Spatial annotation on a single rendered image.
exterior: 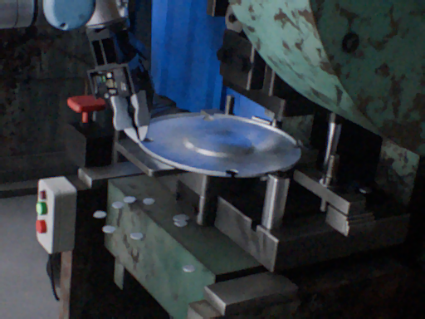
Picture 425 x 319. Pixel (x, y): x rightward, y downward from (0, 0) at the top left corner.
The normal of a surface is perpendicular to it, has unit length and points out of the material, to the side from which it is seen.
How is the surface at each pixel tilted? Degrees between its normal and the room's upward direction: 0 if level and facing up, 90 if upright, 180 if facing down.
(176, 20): 90
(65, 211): 90
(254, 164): 0
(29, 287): 0
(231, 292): 0
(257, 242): 90
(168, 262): 90
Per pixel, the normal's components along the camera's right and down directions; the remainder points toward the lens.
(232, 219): -0.84, 0.11
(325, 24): 0.53, 0.37
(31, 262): 0.11, -0.92
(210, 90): -0.08, 0.36
